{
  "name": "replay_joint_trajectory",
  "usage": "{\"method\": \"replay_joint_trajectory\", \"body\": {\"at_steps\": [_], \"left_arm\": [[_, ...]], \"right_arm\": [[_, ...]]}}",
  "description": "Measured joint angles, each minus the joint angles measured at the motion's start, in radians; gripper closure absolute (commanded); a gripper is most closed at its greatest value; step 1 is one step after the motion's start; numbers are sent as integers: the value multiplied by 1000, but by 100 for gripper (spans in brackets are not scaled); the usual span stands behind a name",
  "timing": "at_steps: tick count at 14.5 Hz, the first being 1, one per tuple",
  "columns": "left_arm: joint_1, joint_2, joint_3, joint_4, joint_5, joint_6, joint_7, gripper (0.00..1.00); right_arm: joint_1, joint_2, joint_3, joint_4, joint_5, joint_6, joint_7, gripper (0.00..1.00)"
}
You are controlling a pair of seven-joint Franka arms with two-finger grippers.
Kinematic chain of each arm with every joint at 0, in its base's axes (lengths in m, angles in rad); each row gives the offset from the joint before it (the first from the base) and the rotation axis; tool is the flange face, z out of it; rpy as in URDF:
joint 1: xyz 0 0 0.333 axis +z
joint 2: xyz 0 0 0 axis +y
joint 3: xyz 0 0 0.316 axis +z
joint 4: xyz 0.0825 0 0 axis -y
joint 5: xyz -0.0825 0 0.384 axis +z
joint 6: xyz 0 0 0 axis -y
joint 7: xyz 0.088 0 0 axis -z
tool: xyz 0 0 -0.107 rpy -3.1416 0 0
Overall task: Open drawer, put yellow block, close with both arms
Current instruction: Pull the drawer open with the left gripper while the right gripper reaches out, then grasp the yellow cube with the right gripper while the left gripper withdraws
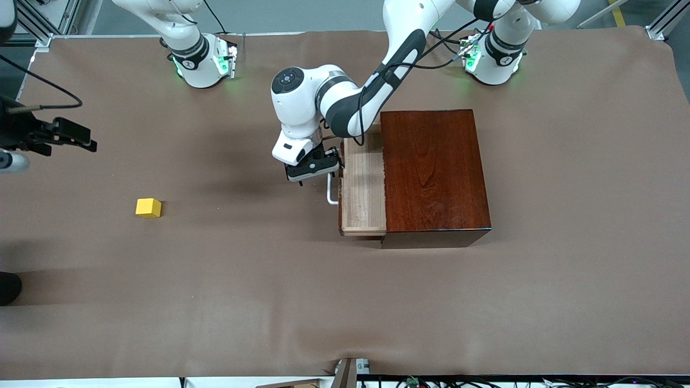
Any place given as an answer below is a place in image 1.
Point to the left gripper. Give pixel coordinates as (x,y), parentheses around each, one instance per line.
(316,154)

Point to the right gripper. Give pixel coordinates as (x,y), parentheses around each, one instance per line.
(21,131)

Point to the yellow wooden block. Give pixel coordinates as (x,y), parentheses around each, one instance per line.
(148,208)

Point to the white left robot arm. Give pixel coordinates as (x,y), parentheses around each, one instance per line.
(296,116)

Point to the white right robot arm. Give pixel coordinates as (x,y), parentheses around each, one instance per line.
(202,73)

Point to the dark wooden drawer cabinet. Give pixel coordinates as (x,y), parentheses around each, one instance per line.
(436,172)

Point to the black rounded object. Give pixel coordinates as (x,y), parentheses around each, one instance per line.
(8,288)

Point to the brown table cover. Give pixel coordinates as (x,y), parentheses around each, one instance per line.
(269,296)

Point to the tan cardboard piece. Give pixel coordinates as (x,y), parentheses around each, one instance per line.
(291,384)

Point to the silver aluminium profile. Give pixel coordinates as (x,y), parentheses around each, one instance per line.
(666,21)

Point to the aluminium frame with dark struts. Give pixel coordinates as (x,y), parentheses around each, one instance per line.
(69,13)

